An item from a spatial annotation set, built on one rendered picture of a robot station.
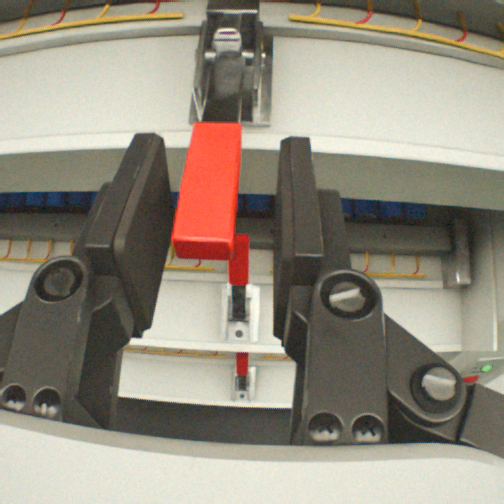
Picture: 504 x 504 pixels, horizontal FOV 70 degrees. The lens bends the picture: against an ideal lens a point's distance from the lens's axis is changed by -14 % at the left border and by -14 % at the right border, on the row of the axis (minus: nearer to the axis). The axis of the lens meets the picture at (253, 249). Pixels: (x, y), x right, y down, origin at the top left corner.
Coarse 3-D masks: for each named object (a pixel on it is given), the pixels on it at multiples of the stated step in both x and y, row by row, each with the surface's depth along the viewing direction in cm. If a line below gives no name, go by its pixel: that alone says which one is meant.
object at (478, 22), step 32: (0, 0) 13; (32, 0) 14; (64, 0) 14; (96, 0) 14; (128, 0) 15; (160, 0) 14; (320, 0) 13; (352, 0) 14; (384, 0) 14; (416, 0) 14; (448, 0) 13; (480, 0) 13; (32, 32) 14; (416, 32) 13
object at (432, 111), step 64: (192, 0) 15; (0, 64) 14; (64, 64) 14; (128, 64) 14; (192, 64) 14; (320, 64) 14; (384, 64) 14; (448, 64) 14; (0, 128) 14; (64, 128) 14; (128, 128) 14; (256, 128) 14; (320, 128) 14; (384, 128) 14; (448, 128) 14; (0, 192) 18; (256, 192) 18; (384, 192) 17; (448, 192) 16
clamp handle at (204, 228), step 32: (224, 64) 12; (224, 96) 11; (192, 128) 10; (224, 128) 10; (192, 160) 9; (224, 160) 9; (192, 192) 9; (224, 192) 9; (192, 224) 8; (224, 224) 8; (192, 256) 8; (224, 256) 8
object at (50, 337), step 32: (64, 256) 7; (32, 288) 7; (64, 288) 7; (32, 320) 6; (64, 320) 6; (32, 352) 6; (64, 352) 6; (32, 384) 5; (64, 384) 5; (96, 384) 8; (64, 416) 5; (96, 416) 7
